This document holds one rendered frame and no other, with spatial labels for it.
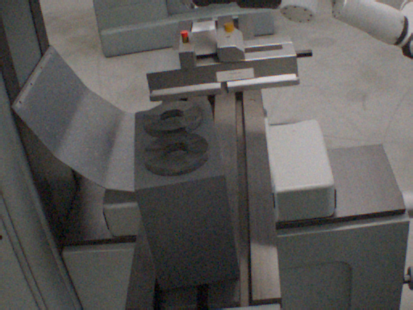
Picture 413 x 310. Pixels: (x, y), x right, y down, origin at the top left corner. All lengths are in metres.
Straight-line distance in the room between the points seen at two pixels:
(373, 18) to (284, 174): 0.40
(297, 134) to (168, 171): 0.68
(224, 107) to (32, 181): 0.44
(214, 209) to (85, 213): 0.68
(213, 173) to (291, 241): 0.57
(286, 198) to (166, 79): 0.39
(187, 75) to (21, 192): 0.46
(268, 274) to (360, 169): 0.62
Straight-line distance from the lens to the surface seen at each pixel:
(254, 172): 1.13
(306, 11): 1.09
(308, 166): 1.33
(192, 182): 0.80
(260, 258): 0.94
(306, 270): 1.41
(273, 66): 1.41
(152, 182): 0.81
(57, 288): 1.44
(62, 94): 1.40
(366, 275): 1.45
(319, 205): 1.30
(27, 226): 1.33
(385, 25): 1.16
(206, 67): 1.41
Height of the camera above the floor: 1.57
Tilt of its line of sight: 32 degrees down
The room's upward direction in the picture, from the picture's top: 9 degrees counter-clockwise
